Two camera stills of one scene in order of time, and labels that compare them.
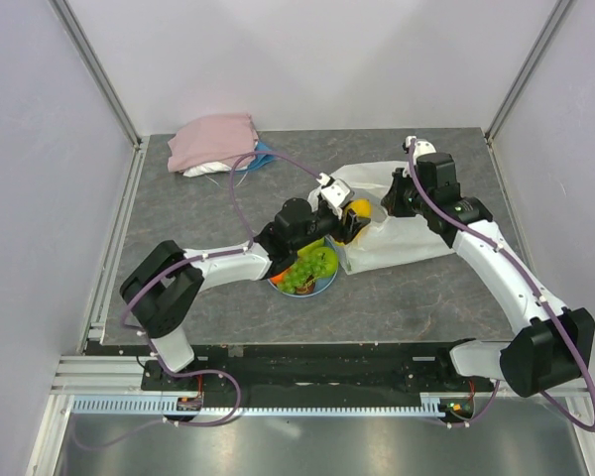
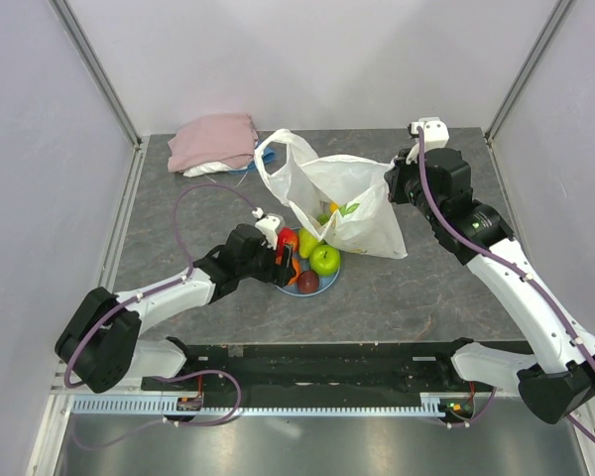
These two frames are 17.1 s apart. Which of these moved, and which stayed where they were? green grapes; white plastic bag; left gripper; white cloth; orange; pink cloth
Moved: orange; green grapes; white plastic bag; left gripper
Stayed: white cloth; pink cloth
